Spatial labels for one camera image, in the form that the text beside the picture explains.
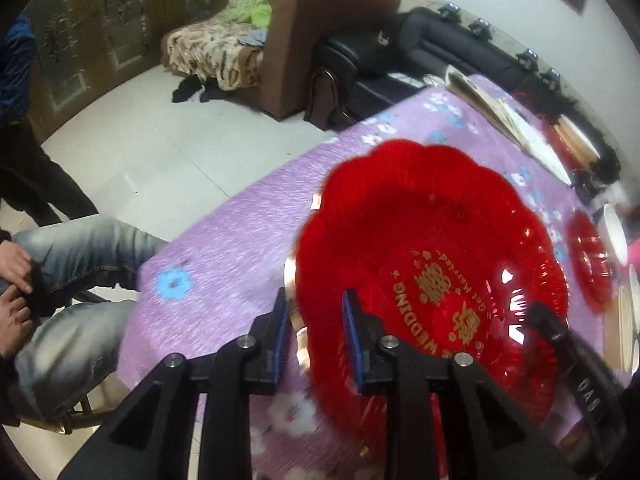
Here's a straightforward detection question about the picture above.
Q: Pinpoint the brown armchair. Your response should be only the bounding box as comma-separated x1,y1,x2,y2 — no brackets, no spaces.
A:
229,0,401,119

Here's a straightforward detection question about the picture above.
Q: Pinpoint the wooden glass door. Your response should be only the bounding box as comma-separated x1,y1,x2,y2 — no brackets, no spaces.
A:
26,0,229,141

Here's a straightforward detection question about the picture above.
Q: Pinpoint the cream plastic bowl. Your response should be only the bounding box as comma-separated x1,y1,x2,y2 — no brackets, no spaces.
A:
616,264,639,375

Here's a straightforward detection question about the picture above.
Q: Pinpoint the white paper bowl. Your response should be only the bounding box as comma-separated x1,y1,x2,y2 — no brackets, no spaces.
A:
597,204,628,266

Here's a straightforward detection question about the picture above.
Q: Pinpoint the large red wedding plate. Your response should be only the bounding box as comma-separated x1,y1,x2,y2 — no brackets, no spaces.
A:
294,140,568,448

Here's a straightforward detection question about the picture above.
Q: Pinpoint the seated person in jeans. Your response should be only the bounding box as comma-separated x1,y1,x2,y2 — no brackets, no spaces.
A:
1,14,167,426

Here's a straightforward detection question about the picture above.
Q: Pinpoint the green cloth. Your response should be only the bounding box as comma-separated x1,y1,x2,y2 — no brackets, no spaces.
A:
214,0,272,28

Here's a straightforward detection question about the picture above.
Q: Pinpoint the small red gold-rimmed plate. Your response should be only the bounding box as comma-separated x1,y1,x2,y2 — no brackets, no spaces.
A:
568,209,614,313

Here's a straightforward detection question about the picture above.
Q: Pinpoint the white paper booklet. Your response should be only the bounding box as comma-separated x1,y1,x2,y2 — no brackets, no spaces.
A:
445,65,573,186

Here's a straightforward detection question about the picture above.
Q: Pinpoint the black leather sofa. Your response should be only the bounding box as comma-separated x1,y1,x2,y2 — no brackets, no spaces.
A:
305,8,622,184

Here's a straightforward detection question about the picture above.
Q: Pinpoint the patterned blanket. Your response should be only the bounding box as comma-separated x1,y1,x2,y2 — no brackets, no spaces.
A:
160,21,264,91

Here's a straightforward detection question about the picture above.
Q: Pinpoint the wooden box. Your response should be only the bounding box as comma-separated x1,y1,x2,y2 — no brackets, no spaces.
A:
551,115,601,171

